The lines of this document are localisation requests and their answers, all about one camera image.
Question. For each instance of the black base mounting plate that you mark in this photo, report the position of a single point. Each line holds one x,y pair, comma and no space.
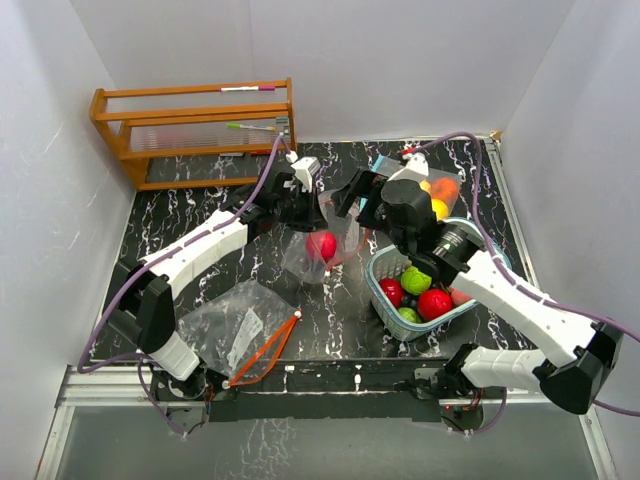
402,388

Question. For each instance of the green marker pen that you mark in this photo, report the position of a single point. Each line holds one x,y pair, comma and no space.
240,126

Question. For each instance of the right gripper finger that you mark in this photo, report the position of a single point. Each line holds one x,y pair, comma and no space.
372,216
362,185

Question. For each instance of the wooden shelf rack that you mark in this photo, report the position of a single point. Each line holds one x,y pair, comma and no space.
147,124

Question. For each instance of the yellow pear toy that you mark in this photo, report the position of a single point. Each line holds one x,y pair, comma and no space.
425,186

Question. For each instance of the orange pumpkin toy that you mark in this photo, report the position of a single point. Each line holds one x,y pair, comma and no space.
445,189

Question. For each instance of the pink fruit in basket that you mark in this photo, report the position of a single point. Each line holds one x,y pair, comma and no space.
459,298

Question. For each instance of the dark grape bunch toy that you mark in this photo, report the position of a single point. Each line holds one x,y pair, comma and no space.
409,301

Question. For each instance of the aluminium rail frame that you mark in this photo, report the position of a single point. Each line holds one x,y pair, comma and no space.
105,428

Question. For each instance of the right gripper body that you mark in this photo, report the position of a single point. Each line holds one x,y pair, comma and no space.
396,234

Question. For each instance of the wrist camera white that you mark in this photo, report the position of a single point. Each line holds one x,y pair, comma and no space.
305,169
415,167

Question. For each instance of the red apple toy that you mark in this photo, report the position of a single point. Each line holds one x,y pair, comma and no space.
321,245
433,303

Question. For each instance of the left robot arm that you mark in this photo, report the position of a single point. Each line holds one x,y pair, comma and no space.
142,292

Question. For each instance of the blue zipper plastic bag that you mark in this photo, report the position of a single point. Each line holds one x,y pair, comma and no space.
386,166

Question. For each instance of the pink white marker pen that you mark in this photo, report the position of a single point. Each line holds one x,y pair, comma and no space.
248,88

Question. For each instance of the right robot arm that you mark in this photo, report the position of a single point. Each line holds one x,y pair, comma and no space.
573,354

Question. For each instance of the orange zipper bag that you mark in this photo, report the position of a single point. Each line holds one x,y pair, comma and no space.
242,333
351,238

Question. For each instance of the green fruit toy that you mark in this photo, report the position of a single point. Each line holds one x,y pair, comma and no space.
415,282
410,315

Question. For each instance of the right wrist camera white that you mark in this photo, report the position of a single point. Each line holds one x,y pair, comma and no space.
415,167

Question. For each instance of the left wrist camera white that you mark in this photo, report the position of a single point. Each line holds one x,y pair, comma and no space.
305,169

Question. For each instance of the pink red dragonfruit toy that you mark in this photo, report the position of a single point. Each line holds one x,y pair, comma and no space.
393,290

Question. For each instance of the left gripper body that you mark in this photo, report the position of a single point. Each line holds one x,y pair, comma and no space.
297,211

